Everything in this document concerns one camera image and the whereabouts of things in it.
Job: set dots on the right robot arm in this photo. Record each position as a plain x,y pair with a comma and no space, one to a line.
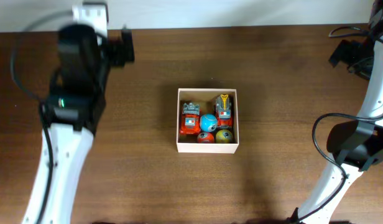
352,147

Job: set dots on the red toy fire truck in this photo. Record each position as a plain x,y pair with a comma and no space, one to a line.
190,122

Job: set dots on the yellow face ball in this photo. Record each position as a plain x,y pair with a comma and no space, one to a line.
224,136

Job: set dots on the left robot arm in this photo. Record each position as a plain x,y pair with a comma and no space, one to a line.
70,116

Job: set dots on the white cardboard box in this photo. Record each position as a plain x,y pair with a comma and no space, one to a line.
205,97

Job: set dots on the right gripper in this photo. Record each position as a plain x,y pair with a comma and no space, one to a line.
344,53

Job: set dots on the red toy truck yellow ladder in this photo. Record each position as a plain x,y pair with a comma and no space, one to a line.
223,112

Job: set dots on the blue face ball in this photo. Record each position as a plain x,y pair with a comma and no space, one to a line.
208,123

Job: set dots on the orange face ball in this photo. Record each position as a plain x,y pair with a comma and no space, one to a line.
205,137

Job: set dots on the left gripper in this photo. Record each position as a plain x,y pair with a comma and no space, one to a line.
124,42

